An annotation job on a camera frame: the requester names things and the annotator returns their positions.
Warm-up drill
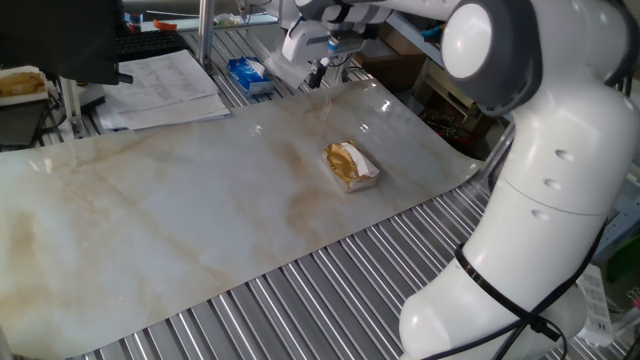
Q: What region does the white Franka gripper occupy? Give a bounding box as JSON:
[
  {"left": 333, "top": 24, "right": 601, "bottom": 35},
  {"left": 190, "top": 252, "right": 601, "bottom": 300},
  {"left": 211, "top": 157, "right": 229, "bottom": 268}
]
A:
[{"left": 280, "top": 18, "right": 372, "bottom": 91}]

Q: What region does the crumpled clear plastic sheet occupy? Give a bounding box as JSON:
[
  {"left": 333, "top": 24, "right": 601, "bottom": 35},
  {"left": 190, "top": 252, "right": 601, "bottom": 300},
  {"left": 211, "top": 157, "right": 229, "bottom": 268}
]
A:
[{"left": 263, "top": 48, "right": 312, "bottom": 91}]

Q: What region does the blue tissue pack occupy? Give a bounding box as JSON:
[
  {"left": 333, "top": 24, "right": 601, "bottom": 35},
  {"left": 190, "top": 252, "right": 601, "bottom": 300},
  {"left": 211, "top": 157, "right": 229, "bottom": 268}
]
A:
[{"left": 226, "top": 55, "right": 277, "bottom": 98}]

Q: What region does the gold tissue pack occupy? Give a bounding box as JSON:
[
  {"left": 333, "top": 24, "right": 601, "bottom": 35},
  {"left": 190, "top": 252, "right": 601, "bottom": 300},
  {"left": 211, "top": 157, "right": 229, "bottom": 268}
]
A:
[{"left": 321, "top": 139, "right": 381, "bottom": 195}]

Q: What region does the stack of printed papers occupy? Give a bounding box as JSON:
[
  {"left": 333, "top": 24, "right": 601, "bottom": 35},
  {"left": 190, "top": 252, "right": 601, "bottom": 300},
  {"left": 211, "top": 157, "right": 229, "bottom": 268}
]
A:
[{"left": 94, "top": 48, "right": 232, "bottom": 132}]

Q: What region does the black keyboard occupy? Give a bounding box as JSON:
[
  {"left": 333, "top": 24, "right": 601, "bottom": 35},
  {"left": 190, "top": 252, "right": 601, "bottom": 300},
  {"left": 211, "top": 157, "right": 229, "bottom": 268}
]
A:
[{"left": 115, "top": 29, "right": 192, "bottom": 63}]

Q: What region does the marble pattern table mat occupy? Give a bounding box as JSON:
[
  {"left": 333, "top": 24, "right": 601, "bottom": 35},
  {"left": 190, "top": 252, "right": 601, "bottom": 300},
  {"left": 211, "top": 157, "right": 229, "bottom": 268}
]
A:
[{"left": 0, "top": 78, "right": 485, "bottom": 359}]

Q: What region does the black monitor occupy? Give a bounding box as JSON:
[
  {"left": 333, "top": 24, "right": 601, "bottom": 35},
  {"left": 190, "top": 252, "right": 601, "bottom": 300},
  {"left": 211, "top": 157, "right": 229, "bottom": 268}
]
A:
[{"left": 0, "top": 0, "right": 135, "bottom": 86}]

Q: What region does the white box with yellow contents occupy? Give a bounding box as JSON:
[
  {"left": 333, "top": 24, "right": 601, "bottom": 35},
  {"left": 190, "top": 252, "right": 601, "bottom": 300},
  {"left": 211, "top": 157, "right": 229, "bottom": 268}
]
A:
[{"left": 0, "top": 64, "right": 50, "bottom": 108}]

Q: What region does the white power strip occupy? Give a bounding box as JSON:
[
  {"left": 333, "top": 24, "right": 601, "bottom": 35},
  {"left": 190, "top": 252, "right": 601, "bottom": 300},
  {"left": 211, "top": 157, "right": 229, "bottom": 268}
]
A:
[{"left": 574, "top": 263, "right": 615, "bottom": 349}]

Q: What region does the grey camera with blue cap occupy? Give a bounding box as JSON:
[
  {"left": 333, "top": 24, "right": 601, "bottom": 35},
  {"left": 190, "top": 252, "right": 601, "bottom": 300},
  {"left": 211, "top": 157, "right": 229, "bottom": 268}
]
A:
[{"left": 326, "top": 33, "right": 370, "bottom": 55}]

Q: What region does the aluminium upright post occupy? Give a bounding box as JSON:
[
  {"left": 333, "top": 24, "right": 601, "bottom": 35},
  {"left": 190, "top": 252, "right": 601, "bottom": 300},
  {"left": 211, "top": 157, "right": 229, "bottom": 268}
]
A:
[{"left": 197, "top": 0, "right": 218, "bottom": 75}]

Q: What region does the black arm-routed cable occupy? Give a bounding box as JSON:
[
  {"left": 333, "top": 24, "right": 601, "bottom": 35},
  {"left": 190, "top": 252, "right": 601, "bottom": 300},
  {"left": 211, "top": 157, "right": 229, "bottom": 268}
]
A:
[{"left": 418, "top": 219, "right": 607, "bottom": 360}]

